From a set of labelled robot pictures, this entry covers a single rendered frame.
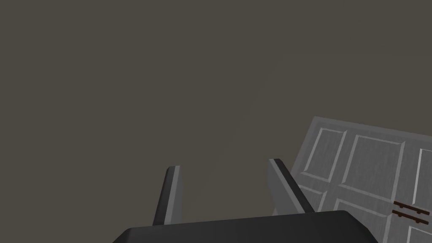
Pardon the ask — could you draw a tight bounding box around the grey panelled cupboard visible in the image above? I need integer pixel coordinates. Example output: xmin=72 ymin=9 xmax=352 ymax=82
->
xmin=289 ymin=116 xmax=432 ymax=243

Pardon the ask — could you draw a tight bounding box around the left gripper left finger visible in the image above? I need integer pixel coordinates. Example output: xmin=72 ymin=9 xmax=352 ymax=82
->
xmin=152 ymin=165 xmax=183 ymax=226

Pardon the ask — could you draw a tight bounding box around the dark brown bar handle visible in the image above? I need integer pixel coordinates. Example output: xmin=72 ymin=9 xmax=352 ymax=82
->
xmin=393 ymin=200 xmax=431 ymax=216
xmin=391 ymin=209 xmax=429 ymax=225

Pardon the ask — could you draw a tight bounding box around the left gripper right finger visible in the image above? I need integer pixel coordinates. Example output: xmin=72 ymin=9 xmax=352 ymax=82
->
xmin=266 ymin=158 xmax=316 ymax=216

